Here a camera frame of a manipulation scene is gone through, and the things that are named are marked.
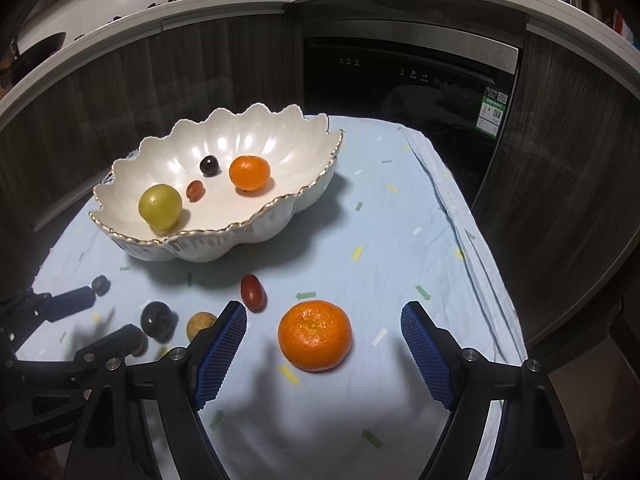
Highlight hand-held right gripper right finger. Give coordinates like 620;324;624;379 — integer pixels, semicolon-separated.
401;301;583;480

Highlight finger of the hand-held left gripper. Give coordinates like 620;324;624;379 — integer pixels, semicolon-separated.
10;324;147;377
0;285;97;346

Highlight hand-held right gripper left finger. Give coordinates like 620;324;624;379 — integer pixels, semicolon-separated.
67;301;248;480

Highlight dull dark purple grape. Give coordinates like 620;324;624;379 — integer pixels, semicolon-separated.
140;301;178;343

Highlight orange mandarin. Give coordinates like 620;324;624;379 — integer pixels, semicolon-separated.
278;300;353;373
229;155;272;192

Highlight green round pear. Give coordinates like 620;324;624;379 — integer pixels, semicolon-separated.
138;184;184;232

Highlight white scalloped ceramic bowl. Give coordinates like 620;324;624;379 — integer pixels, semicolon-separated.
89;103;345;263

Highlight light blue patterned tablecloth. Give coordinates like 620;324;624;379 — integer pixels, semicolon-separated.
15;114;528;480

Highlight black wok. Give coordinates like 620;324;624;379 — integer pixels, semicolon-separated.
10;32;68;73

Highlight black built-in dishwasher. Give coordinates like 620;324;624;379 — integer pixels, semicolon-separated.
302;22;528;201

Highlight dark wood kitchen counter cabinet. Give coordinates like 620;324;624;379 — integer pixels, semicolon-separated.
0;0;640;351

